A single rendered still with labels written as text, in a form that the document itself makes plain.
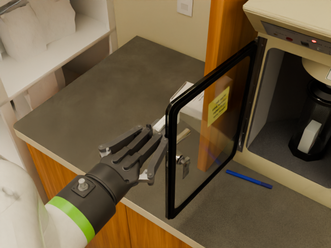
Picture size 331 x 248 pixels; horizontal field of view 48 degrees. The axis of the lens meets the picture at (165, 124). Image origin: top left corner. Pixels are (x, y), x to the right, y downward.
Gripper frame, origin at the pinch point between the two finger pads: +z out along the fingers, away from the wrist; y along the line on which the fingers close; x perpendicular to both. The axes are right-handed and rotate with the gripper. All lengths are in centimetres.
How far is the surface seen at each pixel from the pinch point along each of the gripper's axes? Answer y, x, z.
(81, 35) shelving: 86, 39, 57
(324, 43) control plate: -21.0, -15.8, 20.7
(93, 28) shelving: 86, 39, 65
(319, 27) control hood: -19.8, -20.1, 17.8
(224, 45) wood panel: -0.3, -6.5, 23.1
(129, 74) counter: 49, 37, 45
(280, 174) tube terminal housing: -20.2, 33.1, 29.0
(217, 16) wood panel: 0.8, -14.7, 20.0
